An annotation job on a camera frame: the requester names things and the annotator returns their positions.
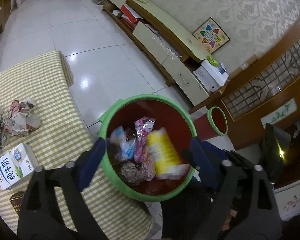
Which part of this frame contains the small green-rimmed red bin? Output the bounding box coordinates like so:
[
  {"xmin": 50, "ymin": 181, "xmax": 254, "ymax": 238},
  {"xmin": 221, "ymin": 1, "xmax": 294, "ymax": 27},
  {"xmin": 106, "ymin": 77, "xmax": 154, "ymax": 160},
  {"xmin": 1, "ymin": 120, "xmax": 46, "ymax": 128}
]
[{"xmin": 207, "ymin": 106, "xmax": 228, "ymax": 136}]

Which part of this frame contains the red folder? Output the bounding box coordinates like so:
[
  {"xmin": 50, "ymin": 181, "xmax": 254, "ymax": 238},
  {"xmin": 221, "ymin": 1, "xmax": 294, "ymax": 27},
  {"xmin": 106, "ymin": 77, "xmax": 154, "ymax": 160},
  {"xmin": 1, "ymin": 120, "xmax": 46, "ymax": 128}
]
[{"xmin": 120, "ymin": 4, "xmax": 144, "ymax": 25}]

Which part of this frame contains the black glossy object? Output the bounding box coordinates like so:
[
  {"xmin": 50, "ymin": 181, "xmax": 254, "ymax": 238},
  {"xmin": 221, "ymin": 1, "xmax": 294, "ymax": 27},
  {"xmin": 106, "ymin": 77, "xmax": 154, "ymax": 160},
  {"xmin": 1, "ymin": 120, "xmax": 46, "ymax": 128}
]
[{"xmin": 261, "ymin": 124, "xmax": 292, "ymax": 184}]

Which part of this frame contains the wooden lattice partition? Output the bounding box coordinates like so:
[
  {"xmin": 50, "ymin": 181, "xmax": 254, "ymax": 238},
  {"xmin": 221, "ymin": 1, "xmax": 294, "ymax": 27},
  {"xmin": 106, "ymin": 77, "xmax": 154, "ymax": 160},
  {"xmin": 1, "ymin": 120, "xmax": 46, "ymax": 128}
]
[{"xmin": 221, "ymin": 12, "xmax": 300, "ymax": 150}]

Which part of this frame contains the brown gold packet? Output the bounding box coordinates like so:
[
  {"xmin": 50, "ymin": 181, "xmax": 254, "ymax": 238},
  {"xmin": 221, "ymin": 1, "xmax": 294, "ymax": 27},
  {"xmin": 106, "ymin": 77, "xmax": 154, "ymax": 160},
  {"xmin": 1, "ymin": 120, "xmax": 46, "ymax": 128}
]
[{"xmin": 9, "ymin": 191, "xmax": 27, "ymax": 213}]

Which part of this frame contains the white flowered cabinet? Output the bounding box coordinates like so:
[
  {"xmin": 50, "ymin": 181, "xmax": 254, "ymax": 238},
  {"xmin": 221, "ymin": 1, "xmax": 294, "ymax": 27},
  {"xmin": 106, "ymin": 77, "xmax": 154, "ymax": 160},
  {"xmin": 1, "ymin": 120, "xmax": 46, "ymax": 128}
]
[{"xmin": 272, "ymin": 172, "xmax": 300, "ymax": 223}]

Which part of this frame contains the small green packet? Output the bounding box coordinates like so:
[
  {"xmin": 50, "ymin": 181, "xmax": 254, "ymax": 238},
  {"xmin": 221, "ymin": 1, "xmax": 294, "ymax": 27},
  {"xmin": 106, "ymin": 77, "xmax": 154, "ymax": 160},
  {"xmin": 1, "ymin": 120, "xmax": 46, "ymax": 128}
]
[{"xmin": 206, "ymin": 55, "xmax": 218, "ymax": 67}]

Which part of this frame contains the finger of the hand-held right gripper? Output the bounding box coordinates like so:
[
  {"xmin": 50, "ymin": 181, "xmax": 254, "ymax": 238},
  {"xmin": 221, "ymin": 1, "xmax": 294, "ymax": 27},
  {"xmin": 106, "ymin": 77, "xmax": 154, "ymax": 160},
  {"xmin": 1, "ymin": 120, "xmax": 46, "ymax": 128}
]
[
  {"xmin": 223, "ymin": 150, "xmax": 254, "ymax": 170},
  {"xmin": 182, "ymin": 149, "xmax": 199, "ymax": 172}
]

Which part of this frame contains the star checkers board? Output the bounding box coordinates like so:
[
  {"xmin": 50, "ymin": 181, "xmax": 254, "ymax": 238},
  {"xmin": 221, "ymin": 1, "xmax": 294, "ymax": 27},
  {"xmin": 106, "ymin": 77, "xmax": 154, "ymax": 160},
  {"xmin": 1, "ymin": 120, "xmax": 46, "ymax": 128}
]
[{"xmin": 192, "ymin": 17, "xmax": 231, "ymax": 55}]

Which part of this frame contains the wooden television cabinet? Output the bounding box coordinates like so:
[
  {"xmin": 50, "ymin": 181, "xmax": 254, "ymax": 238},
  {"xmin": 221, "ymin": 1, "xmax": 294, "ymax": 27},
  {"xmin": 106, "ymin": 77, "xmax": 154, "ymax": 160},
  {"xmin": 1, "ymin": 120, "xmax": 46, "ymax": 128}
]
[{"xmin": 102, "ymin": 0, "xmax": 228, "ymax": 107}]

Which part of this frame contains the white cardboard box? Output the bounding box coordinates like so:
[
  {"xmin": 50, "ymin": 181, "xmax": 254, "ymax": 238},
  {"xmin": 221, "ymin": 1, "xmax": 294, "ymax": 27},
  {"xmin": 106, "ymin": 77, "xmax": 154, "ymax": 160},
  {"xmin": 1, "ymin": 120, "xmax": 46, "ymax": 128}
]
[{"xmin": 193, "ymin": 60, "xmax": 229, "ymax": 93}]

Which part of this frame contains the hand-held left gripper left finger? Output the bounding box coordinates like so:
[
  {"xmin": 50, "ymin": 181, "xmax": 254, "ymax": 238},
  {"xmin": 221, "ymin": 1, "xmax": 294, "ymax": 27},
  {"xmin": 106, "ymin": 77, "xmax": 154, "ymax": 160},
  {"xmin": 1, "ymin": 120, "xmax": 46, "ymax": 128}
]
[{"xmin": 17, "ymin": 138, "xmax": 108, "ymax": 240}]

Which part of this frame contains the white green milk carton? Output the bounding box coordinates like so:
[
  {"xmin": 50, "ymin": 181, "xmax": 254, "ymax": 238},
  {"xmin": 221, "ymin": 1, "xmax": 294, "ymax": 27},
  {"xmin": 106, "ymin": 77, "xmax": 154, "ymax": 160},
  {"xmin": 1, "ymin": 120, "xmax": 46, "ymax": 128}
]
[{"xmin": 0, "ymin": 142, "xmax": 39, "ymax": 190}]

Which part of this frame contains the pink plastic wrapper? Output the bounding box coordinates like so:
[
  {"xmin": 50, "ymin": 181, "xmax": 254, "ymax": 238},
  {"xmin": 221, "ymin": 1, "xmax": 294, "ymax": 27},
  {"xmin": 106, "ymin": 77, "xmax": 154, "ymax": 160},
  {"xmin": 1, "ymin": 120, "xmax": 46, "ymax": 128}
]
[{"xmin": 133, "ymin": 116, "xmax": 157, "ymax": 165}]

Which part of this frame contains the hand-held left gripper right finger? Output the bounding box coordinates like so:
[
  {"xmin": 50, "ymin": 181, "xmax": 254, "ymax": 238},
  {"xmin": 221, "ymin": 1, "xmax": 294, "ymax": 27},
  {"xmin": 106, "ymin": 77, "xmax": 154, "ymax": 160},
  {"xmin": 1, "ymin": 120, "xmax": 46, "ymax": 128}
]
[{"xmin": 190, "ymin": 137, "xmax": 282, "ymax": 240}]

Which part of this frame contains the yellow carton box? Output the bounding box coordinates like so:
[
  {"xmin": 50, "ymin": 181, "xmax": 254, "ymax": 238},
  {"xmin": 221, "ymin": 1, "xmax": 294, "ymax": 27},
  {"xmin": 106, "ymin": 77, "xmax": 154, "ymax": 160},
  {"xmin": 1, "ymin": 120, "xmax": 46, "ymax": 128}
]
[{"xmin": 147, "ymin": 127, "xmax": 192, "ymax": 180}]

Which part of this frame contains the blue white packet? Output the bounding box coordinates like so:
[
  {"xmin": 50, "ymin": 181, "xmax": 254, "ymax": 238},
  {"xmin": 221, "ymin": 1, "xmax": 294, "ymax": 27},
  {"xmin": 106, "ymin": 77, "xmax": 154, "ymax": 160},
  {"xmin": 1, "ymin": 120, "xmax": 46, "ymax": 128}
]
[{"xmin": 110, "ymin": 126, "xmax": 137, "ymax": 162}]

